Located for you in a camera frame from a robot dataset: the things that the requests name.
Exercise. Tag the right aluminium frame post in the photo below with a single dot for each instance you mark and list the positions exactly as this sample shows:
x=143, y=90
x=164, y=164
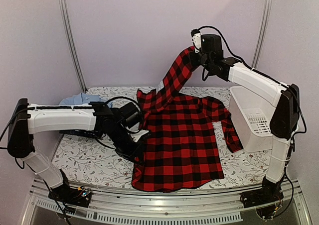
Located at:
x=262, y=32

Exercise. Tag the white plastic basket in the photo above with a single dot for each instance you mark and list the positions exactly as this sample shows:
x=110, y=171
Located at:
x=251, y=116

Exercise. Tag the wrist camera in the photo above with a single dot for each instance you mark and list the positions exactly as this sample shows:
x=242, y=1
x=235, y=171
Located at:
x=136, y=137
x=196, y=39

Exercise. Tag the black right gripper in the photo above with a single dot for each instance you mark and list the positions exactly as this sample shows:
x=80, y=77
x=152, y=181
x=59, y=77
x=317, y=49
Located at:
x=194, y=61

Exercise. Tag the aluminium frame post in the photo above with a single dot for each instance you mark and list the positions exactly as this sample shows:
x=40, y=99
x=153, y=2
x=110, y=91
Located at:
x=262, y=32
x=71, y=44

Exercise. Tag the floral patterned table mat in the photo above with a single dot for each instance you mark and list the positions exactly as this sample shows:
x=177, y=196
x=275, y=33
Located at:
x=91, y=161

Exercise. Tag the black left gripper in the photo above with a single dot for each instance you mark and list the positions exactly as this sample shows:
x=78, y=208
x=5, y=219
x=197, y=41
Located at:
x=137, y=151

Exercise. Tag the aluminium front rail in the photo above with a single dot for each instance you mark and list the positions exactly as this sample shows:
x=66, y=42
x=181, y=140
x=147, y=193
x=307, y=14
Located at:
x=207, y=205

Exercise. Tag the light blue folded shirt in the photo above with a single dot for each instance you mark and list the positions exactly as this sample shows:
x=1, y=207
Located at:
x=79, y=99

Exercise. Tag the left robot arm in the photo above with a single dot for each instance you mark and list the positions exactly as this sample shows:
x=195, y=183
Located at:
x=95, y=119

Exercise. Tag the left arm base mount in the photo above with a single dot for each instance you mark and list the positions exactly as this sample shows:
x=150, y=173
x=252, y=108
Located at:
x=75, y=196

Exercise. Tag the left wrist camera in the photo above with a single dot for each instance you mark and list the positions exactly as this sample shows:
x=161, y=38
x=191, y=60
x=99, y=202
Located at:
x=136, y=137

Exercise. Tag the dark navy folded shirt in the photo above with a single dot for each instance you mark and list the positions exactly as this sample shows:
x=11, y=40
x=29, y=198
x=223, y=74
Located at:
x=83, y=133

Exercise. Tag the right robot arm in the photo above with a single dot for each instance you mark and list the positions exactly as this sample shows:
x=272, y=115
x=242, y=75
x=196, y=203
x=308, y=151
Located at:
x=284, y=98

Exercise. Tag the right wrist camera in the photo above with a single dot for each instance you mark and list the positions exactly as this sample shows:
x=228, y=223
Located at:
x=196, y=39

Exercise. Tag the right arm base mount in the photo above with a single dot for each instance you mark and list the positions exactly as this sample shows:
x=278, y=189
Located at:
x=261, y=196

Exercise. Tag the left aluminium frame post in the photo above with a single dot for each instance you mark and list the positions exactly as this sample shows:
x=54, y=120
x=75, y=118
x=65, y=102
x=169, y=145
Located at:
x=71, y=44

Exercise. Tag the red black plaid shirt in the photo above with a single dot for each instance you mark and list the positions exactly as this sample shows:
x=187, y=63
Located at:
x=181, y=151

